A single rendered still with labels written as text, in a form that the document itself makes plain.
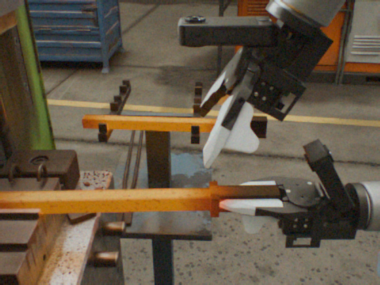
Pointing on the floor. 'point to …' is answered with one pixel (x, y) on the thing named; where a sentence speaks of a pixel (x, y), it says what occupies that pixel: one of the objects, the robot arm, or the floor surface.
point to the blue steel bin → (77, 30)
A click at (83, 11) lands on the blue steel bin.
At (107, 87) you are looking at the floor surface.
